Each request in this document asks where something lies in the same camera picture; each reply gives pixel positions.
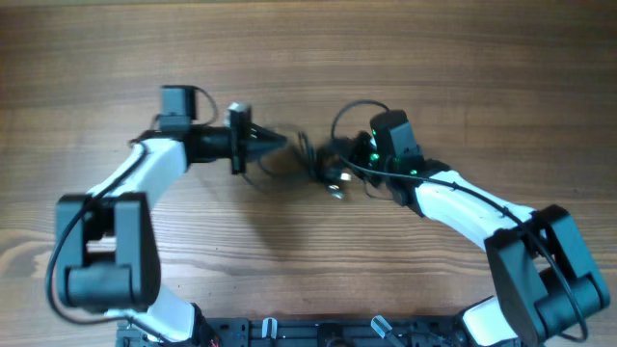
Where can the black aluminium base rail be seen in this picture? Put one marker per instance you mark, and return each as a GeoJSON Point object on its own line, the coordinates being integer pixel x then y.
{"type": "Point", "coordinates": [417, 331]}

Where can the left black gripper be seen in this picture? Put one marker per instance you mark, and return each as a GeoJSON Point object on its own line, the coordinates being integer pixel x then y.
{"type": "Point", "coordinates": [265, 142]}

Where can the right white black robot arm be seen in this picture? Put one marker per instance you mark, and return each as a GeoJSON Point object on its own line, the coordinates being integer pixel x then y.
{"type": "Point", "coordinates": [545, 278]}

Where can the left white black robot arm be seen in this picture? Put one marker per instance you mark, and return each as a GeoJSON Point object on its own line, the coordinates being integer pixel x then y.
{"type": "Point", "coordinates": [105, 260]}

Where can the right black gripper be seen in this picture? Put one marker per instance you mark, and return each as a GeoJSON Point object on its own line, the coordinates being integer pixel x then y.
{"type": "Point", "coordinates": [355, 151]}

